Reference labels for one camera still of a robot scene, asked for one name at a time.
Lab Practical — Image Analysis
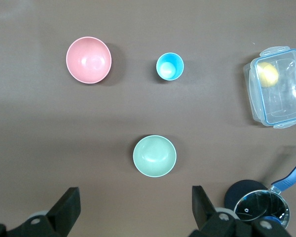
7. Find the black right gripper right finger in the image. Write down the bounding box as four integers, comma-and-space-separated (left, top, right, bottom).
189, 185, 250, 237

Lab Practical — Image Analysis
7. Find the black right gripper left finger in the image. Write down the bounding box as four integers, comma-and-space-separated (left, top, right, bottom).
7, 187, 81, 237

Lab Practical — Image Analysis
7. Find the green bowl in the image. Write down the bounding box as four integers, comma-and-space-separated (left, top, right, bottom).
132, 135, 177, 178

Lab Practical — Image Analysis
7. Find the pink bowl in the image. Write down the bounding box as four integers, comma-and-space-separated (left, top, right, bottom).
66, 36, 112, 84

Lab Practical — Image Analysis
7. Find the glass lid blue knob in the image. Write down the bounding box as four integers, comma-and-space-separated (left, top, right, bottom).
233, 189, 291, 228

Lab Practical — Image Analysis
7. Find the brown table cloth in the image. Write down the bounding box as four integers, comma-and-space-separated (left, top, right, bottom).
0, 0, 296, 237

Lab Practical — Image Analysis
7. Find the clear plastic lidded container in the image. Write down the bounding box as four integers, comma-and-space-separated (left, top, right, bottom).
243, 45, 296, 129

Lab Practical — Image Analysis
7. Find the light blue cup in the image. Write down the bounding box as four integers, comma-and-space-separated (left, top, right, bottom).
155, 52, 185, 81

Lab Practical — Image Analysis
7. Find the yellow lemon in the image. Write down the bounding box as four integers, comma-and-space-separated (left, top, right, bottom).
258, 62, 279, 87

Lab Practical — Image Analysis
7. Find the black saucepan blue handle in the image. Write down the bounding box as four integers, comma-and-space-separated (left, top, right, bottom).
224, 155, 296, 229

